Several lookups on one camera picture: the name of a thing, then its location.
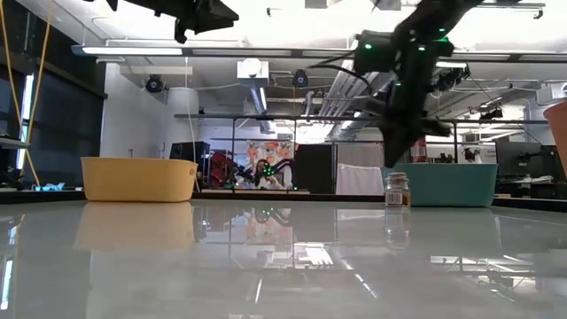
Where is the red machine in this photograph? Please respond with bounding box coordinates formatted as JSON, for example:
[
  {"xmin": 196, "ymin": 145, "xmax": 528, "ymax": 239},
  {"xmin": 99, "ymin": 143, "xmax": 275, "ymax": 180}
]
[{"xmin": 209, "ymin": 150, "xmax": 239, "ymax": 190}]

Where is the orange plastic bin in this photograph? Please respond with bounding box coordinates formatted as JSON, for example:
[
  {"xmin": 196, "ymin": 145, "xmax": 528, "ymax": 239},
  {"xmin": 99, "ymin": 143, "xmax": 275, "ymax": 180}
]
[{"xmin": 542, "ymin": 100, "xmax": 567, "ymax": 178}]

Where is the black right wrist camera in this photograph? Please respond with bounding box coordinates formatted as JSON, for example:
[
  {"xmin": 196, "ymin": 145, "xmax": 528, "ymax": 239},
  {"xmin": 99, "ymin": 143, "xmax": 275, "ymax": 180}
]
[{"xmin": 353, "ymin": 29, "xmax": 398, "ymax": 76}]

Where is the black aluminium table frame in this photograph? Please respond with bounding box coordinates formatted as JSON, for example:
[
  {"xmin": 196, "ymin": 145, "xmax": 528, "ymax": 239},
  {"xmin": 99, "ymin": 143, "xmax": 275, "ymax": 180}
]
[{"xmin": 0, "ymin": 189, "xmax": 567, "ymax": 213}]

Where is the white cloth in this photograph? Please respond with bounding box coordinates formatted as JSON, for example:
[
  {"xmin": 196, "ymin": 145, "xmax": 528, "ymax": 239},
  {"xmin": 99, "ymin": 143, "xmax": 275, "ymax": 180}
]
[{"xmin": 335, "ymin": 162, "xmax": 385, "ymax": 196}]

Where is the red-lid patterned spice tin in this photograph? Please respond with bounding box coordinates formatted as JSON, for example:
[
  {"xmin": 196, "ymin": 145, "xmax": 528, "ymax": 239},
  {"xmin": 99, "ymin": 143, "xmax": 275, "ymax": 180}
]
[{"xmin": 409, "ymin": 136, "xmax": 430, "ymax": 164}]

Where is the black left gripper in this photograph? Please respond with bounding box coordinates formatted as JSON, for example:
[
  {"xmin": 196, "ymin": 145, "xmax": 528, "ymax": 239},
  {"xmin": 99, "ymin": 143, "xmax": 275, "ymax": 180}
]
[{"xmin": 145, "ymin": 0, "xmax": 240, "ymax": 44}]

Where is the silver air duct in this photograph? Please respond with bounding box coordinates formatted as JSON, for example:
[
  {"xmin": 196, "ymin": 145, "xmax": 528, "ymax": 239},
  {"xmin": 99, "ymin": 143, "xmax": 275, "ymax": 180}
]
[{"xmin": 318, "ymin": 8, "xmax": 470, "ymax": 142}]

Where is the black cabinet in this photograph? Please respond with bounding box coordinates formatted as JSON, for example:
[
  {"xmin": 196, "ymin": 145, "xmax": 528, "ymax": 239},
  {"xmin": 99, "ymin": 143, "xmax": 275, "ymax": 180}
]
[{"xmin": 295, "ymin": 144, "xmax": 338, "ymax": 195}]

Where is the black metal rack frame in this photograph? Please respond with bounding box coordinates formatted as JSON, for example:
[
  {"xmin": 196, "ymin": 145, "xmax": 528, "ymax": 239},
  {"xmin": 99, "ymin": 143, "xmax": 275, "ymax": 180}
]
[{"xmin": 173, "ymin": 113, "xmax": 550, "ymax": 196}]

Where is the black background monitor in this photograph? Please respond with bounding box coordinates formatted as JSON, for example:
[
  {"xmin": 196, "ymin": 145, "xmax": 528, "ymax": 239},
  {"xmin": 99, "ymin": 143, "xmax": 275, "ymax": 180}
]
[
  {"xmin": 542, "ymin": 144, "xmax": 567, "ymax": 183},
  {"xmin": 494, "ymin": 140, "xmax": 544, "ymax": 177}
]

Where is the floral wall poster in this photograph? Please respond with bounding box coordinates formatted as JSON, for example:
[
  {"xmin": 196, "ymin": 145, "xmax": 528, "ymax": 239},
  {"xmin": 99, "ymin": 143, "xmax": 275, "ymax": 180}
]
[{"xmin": 245, "ymin": 140, "xmax": 297, "ymax": 191}]

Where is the black ceiling camera rig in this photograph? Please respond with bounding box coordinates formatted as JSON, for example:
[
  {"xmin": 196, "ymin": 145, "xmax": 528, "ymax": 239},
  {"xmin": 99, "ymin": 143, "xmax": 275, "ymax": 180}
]
[{"xmin": 432, "ymin": 66, "xmax": 471, "ymax": 93}]

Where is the black equipment case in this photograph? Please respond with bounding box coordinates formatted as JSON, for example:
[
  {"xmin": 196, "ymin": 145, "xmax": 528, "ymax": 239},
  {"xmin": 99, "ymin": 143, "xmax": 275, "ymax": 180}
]
[{"xmin": 169, "ymin": 140, "xmax": 212, "ymax": 178}]

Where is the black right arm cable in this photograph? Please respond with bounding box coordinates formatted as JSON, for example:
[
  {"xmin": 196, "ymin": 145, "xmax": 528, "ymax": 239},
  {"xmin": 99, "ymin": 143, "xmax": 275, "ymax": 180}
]
[{"xmin": 307, "ymin": 48, "xmax": 371, "ymax": 88}]

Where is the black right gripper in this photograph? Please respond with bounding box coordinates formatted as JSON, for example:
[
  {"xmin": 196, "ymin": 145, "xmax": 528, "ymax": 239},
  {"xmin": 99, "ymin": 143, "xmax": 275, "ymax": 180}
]
[{"xmin": 380, "ymin": 39, "xmax": 455, "ymax": 168}]

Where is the yellow cable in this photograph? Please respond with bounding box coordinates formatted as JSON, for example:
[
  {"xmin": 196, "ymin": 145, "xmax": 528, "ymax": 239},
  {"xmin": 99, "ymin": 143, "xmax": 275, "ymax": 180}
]
[{"xmin": 0, "ymin": 0, "xmax": 54, "ymax": 187}]

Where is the black round ceiling camera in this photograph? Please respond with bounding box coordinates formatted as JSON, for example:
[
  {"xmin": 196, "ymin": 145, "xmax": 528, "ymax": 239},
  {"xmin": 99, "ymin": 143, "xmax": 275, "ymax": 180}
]
[
  {"xmin": 144, "ymin": 74, "xmax": 165, "ymax": 94},
  {"xmin": 291, "ymin": 69, "xmax": 310, "ymax": 89}
]

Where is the long ceiling light fixture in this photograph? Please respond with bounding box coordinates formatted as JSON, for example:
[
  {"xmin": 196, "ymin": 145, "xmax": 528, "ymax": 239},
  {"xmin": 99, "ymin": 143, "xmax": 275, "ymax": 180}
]
[{"xmin": 70, "ymin": 42, "xmax": 567, "ymax": 63}]

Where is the person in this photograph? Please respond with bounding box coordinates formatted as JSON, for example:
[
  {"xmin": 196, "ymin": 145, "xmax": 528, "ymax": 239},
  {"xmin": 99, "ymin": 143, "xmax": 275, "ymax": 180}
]
[{"xmin": 252, "ymin": 159, "xmax": 284, "ymax": 191}]

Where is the cork-lid glass spice jar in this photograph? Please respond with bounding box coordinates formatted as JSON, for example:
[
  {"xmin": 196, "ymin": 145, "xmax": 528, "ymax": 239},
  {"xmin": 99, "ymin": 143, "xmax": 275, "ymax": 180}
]
[{"xmin": 384, "ymin": 172, "xmax": 412, "ymax": 208}]

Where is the teal plastic bin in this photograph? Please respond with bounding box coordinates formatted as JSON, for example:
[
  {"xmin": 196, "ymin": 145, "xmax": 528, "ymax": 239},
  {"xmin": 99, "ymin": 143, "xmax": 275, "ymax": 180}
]
[{"xmin": 381, "ymin": 162, "xmax": 499, "ymax": 208}]

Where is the yellow plastic bin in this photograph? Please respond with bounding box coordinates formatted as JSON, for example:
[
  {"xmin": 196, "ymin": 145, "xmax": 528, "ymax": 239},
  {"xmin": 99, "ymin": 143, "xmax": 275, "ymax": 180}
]
[{"xmin": 80, "ymin": 156, "xmax": 199, "ymax": 203}]

